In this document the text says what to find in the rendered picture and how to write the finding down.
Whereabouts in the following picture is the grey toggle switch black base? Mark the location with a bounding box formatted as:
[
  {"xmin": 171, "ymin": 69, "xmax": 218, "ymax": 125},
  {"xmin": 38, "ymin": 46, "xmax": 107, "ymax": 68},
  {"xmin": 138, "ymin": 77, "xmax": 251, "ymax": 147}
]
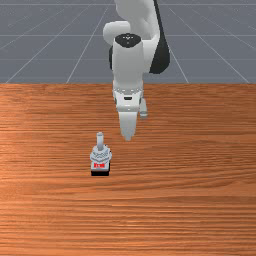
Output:
[{"xmin": 89, "ymin": 131, "xmax": 112, "ymax": 177}]

